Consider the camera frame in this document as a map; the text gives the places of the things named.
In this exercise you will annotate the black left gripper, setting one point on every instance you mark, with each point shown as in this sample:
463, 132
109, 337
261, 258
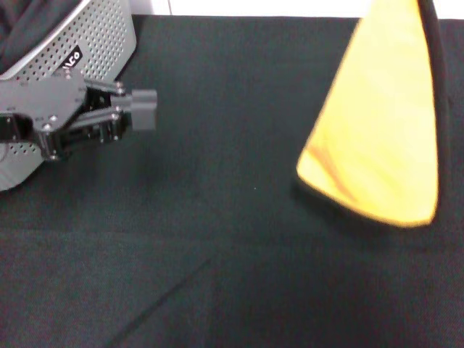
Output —
40, 96

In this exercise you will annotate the yellow and grey towel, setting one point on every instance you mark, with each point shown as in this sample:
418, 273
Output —
377, 127

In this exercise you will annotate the grey perforated storage box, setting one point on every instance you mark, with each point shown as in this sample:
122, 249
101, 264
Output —
105, 36

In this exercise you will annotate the black tablecloth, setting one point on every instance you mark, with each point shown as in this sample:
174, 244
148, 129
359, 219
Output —
217, 235

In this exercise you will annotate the black cloth liner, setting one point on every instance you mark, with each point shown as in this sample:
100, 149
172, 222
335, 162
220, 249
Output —
25, 29

